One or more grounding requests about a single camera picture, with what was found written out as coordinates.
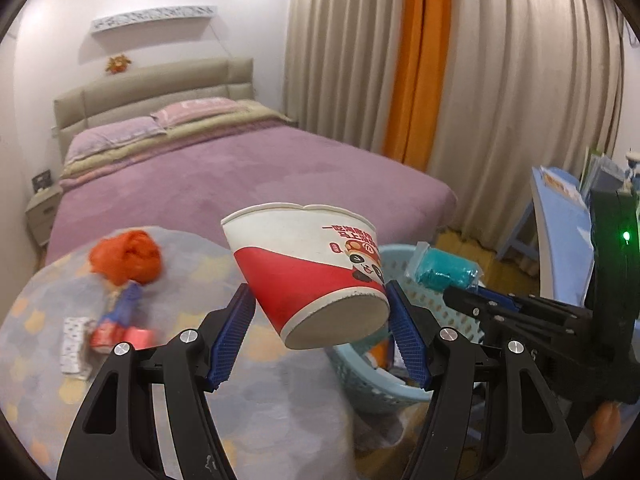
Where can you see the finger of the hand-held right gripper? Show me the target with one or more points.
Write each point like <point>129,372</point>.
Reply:
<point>505,298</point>
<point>480,307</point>

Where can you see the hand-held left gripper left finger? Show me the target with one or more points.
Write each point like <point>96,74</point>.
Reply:
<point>227,340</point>

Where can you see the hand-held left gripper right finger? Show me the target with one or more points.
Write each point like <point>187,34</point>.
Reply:
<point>407,345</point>

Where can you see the teal plastic packet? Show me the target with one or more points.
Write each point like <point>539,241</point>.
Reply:
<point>442,267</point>

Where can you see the light blue plastic basket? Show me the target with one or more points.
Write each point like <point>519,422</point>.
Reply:
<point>365,395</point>

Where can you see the red and white paper cup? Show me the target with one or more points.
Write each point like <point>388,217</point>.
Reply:
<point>300,270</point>

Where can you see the person's right hand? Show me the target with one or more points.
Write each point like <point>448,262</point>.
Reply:
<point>605,430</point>

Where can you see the small red cup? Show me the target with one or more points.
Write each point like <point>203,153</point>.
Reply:
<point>138,337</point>

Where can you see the red white blue box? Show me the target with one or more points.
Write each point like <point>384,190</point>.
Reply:
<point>122,305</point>

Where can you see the orange plastic bag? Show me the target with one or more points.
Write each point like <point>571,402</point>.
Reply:
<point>127,255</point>

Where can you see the stack of books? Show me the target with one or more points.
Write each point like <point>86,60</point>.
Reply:
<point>600,170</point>

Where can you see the polka dot carton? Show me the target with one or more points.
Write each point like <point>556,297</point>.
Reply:
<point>75,345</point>

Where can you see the bed with purple bedspread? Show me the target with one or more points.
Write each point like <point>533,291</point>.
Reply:
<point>250,170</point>

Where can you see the beige curtain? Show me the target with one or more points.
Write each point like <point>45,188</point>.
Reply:
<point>525,85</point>

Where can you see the beige nightstand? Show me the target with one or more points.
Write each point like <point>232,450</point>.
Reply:
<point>42,210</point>

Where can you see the folded beige blanket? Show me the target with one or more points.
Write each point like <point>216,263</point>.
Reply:
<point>250,112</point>

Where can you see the pink pillow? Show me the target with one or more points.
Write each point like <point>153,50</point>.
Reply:
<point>195,110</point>

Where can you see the purple pillow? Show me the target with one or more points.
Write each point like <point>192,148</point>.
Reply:
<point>110,137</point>

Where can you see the small dark clock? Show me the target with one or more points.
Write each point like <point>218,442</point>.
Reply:
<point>42,181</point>

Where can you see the orange curtain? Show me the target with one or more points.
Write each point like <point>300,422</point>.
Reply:
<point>417,60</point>

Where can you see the beige padded headboard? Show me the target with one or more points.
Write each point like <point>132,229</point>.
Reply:
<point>150,85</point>

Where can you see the orange plush toy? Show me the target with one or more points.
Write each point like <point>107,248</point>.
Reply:
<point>117,64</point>

